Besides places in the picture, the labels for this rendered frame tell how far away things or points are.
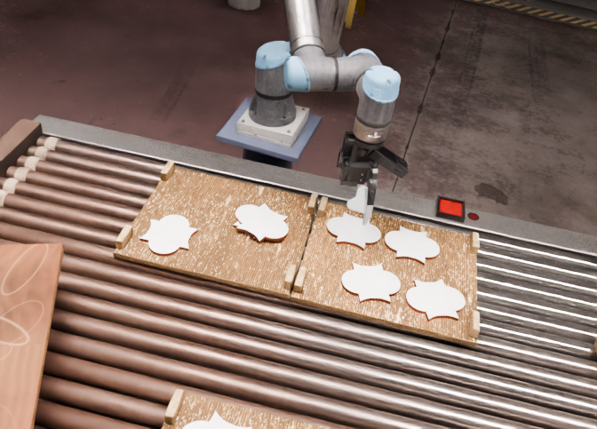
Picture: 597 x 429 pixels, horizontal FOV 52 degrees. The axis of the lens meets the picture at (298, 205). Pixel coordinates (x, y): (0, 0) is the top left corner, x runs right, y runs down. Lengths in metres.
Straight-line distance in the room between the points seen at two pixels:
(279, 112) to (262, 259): 0.62
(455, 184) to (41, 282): 2.59
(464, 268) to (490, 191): 1.99
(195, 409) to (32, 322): 0.33
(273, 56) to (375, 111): 0.61
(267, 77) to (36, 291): 0.95
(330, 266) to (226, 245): 0.25
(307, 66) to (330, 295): 0.50
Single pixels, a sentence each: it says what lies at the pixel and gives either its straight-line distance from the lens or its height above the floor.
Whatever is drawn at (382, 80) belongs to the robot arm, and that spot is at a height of 1.37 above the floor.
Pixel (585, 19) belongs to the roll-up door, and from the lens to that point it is 6.15.
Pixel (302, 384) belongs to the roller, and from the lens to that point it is 1.25.
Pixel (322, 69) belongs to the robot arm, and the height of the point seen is 1.34.
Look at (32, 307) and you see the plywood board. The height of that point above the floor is 1.04.
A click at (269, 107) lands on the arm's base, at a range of 1.89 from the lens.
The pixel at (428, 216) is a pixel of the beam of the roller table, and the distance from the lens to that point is 1.68.
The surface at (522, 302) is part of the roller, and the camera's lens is 1.54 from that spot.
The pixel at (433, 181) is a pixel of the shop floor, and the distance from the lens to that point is 3.43.
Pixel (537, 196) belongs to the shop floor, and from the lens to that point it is 3.60.
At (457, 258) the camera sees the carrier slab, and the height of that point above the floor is 0.94.
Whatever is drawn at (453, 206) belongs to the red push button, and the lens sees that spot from 1.72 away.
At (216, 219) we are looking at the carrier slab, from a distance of 1.51.
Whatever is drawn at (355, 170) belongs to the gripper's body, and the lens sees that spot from 1.37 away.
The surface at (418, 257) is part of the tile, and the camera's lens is 1.50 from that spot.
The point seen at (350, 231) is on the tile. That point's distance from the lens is 1.52.
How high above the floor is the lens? 1.94
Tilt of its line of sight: 39 degrees down
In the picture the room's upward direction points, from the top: 9 degrees clockwise
